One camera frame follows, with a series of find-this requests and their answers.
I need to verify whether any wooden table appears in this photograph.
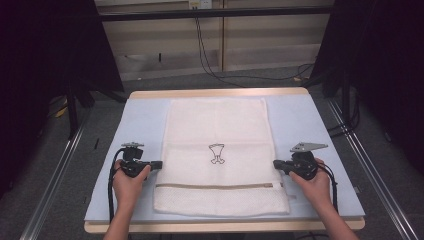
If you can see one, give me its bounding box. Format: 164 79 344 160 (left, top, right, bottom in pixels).
83 87 366 234

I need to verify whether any metal floor rail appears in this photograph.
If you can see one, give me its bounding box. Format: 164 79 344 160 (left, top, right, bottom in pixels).
327 99 419 240
19 123 86 240

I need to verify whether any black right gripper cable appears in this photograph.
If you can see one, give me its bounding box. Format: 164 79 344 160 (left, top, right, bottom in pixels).
318 162 339 213

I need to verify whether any white towel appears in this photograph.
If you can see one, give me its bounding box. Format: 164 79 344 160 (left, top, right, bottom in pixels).
153 97 291 217

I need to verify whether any person's right hand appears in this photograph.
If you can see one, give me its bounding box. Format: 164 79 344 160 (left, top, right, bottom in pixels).
288 157 333 209

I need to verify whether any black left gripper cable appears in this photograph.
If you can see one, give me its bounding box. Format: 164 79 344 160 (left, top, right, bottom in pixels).
107 147 127 223

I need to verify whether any light blue table mat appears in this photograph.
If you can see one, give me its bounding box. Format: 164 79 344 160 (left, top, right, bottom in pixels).
84 94 366 223

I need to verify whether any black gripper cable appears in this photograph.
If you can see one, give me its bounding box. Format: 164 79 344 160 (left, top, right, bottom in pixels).
318 162 339 213
107 147 127 223

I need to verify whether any black floor cable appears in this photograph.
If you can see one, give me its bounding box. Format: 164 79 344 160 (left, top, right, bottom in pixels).
194 16 315 89

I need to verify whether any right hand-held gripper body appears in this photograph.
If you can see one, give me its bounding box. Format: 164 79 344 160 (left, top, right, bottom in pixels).
287 142 329 181

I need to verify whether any black horizontal bar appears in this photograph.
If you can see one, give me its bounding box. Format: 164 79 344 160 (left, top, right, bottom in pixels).
99 5 334 22

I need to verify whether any person's left hand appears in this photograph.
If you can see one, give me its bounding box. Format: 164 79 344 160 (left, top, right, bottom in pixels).
112 159 152 209

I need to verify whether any black metal stand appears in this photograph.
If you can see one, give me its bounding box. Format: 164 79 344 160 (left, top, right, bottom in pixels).
65 88 80 140

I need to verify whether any black curtain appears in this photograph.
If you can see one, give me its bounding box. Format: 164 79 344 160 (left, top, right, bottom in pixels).
309 0 424 176
0 0 125 199

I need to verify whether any white wall socket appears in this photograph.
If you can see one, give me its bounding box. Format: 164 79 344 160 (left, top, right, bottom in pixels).
188 0 214 10

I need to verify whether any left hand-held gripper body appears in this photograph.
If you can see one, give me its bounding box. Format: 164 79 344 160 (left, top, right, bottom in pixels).
119 142 154 179

